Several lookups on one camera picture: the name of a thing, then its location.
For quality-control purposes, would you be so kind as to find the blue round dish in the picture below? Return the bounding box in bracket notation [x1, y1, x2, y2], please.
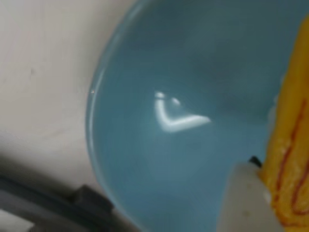
[85, 0, 309, 232]

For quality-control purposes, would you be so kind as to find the grey circular toy rail track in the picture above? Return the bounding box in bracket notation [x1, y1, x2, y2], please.
[0, 175, 136, 232]

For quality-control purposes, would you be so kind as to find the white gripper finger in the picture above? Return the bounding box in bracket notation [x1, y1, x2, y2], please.
[217, 156, 284, 232]

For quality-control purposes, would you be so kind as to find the yellow egg toy sushi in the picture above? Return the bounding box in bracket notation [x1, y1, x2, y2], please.
[264, 19, 309, 229]

